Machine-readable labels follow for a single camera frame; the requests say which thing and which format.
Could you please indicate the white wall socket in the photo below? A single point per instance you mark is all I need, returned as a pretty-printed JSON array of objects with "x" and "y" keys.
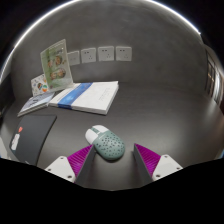
[
  {"x": 88, "y": 55},
  {"x": 106, "y": 53},
  {"x": 74, "y": 58},
  {"x": 123, "y": 53}
]

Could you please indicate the dark framed glass door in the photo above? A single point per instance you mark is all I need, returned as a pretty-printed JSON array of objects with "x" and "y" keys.
[{"x": 215, "y": 80}]

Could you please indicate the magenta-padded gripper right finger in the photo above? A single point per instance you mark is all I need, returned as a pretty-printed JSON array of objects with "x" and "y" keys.
[{"x": 166, "y": 164}]

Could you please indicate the white book with blue stripe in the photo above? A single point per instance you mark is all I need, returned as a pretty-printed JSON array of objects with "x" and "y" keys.
[{"x": 90, "y": 96}]

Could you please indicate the dark grey mouse pad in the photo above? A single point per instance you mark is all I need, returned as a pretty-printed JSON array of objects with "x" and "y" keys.
[{"x": 33, "y": 136}]

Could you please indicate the grey striped cover book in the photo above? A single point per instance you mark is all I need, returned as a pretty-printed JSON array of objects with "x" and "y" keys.
[{"x": 35, "y": 102}]

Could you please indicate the white card with stickers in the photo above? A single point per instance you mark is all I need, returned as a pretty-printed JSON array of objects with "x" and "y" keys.
[{"x": 39, "y": 85}]

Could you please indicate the green and white perforated mouse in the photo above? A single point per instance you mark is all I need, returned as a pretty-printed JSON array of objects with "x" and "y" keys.
[{"x": 108, "y": 144}]

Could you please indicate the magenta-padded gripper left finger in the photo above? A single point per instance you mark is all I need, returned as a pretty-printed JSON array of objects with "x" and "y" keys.
[{"x": 61, "y": 166}]

